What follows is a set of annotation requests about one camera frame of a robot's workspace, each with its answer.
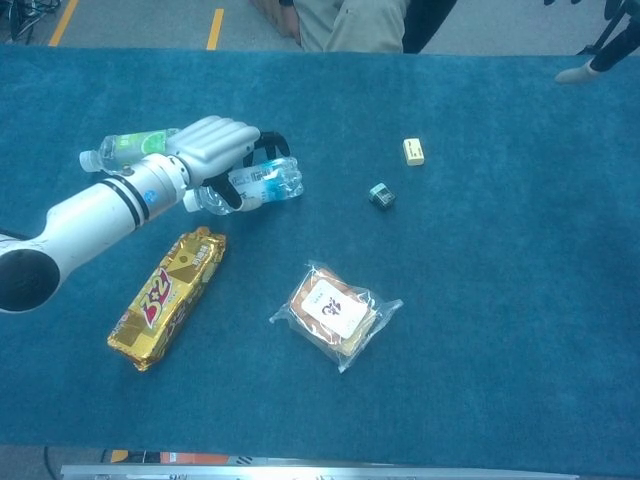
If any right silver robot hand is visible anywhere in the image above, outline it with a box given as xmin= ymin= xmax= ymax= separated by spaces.
xmin=554 ymin=17 xmax=640 ymax=85

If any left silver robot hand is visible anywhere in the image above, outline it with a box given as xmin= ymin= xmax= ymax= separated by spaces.
xmin=167 ymin=115 xmax=291 ymax=211

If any sliced bread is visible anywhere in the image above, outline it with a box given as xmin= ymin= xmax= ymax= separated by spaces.
xmin=268 ymin=259 xmax=404 ymax=374

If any clear bottle green label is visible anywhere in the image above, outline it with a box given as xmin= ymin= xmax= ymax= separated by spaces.
xmin=78 ymin=128 xmax=182 ymax=177

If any small grey pencil sharpener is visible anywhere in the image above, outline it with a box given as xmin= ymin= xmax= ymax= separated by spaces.
xmin=368 ymin=182 xmax=396 ymax=211

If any person in beige trousers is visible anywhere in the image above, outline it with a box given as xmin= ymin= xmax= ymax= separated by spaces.
xmin=292 ymin=0 xmax=407 ymax=54

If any clear water bottle blue label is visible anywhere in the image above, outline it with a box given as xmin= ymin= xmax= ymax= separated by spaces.
xmin=182 ymin=156 xmax=305 ymax=216

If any gold foil biscuit packet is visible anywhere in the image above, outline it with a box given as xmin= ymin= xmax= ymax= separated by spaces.
xmin=106 ymin=226 xmax=228 ymax=373

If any aluminium profile rail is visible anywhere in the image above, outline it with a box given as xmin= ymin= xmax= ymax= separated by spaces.
xmin=59 ymin=463 xmax=581 ymax=480

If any yellow eraser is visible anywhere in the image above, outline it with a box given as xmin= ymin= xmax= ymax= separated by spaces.
xmin=402 ymin=138 xmax=427 ymax=167

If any teal table cloth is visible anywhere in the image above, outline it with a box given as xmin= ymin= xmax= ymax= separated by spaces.
xmin=0 ymin=44 xmax=640 ymax=476

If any person's black trouser leg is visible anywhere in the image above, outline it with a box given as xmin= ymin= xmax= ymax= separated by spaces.
xmin=402 ymin=0 xmax=459 ymax=55

